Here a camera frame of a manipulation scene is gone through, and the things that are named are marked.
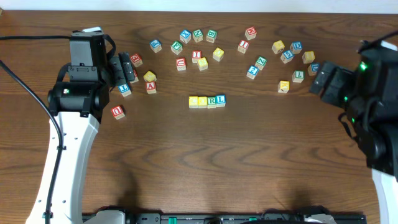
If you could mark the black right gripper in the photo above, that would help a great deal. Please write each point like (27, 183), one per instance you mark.
(334, 82)

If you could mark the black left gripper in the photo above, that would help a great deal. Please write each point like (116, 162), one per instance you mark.
(117, 70)

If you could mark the green R block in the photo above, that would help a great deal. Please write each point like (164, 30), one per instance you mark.
(211, 102)

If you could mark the yellow O block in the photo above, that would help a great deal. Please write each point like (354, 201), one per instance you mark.
(218, 54)

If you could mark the blue L block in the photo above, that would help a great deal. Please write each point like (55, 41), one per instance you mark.
(220, 100)

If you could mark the yellow C block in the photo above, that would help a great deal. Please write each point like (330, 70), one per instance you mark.
(193, 101)

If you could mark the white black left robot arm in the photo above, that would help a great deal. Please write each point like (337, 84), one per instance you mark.
(78, 134)

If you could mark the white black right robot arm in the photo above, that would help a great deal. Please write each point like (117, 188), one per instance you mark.
(368, 97)

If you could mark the red E block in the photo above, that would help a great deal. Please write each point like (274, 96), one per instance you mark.
(136, 60)

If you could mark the red Y block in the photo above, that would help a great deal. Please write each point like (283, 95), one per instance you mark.
(136, 79)

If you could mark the blue T block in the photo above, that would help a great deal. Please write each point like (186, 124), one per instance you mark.
(125, 90)

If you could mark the blue D block lower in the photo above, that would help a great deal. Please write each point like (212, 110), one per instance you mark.
(313, 69)

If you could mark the blue d block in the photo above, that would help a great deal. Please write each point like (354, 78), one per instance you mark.
(313, 69)
(296, 47)

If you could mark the yellow G block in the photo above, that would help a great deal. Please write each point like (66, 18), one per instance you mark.
(150, 77)

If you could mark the red A block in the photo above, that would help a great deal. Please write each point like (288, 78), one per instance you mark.
(151, 87)

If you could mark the green L block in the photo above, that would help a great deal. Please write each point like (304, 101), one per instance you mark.
(298, 76)

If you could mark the yellow 8 block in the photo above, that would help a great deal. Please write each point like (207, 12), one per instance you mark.
(308, 57)

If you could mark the blue P block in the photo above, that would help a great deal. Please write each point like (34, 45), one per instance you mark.
(155, 45)

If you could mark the red O block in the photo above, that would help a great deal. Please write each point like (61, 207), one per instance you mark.
(118, 112)

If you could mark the yellow W block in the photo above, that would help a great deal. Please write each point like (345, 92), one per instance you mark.
(283, 86)

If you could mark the blue D block upper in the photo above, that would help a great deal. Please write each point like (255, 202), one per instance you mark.
(296, 47)

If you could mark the blue 5 block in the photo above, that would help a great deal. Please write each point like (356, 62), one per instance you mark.
(287, 56)

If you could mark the green F block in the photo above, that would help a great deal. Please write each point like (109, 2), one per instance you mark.
(176, 47)

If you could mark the red U block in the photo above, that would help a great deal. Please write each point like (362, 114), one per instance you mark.
(181, 64)

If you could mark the blue X block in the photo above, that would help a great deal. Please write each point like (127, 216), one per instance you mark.
(185, 36)

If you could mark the green Z block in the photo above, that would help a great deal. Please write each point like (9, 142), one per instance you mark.
(261, 62)

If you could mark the red i block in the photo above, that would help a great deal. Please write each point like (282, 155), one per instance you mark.
(243, 46)
(196, 55)

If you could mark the blue 2 block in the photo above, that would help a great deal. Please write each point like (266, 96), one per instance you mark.
(252, 72)

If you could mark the yellow S block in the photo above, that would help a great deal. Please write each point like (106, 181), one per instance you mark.
(202, 63)

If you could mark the green N block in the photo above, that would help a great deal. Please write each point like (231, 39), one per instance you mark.
(197, 35)

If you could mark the green B block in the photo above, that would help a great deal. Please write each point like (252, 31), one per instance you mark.
(211, 35)

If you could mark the red H block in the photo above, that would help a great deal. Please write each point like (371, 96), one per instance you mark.
(250, 33)

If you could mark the red I block right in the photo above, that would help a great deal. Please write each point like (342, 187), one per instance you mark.
(243, 46)

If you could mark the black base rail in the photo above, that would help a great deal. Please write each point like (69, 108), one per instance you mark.
(236, 218)

